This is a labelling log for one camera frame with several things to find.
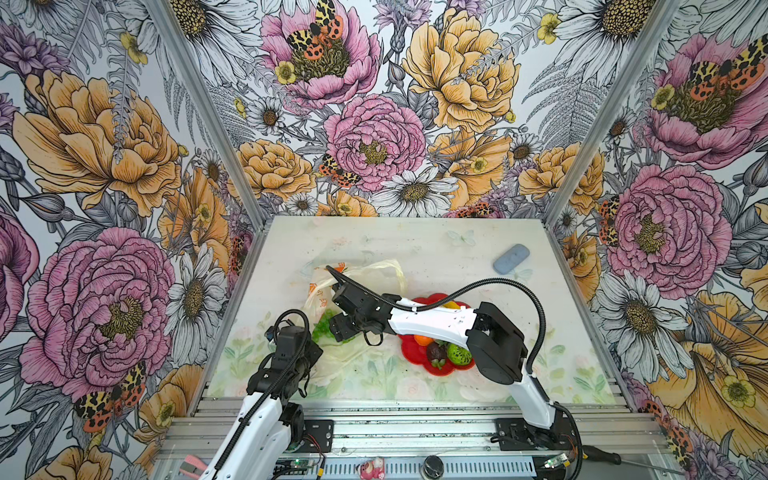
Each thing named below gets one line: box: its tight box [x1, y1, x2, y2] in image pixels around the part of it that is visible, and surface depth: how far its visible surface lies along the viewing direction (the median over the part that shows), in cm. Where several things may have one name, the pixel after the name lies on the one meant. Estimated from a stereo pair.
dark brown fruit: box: [427, 340, 448, 370], surface depth 85 cm
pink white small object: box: [360, 457, 385, 480], surface depth 69 cm
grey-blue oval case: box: [493, 243, 530, 275], surface depth 111 cm
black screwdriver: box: [582, 446, 685, 475], surface depth 72 cm
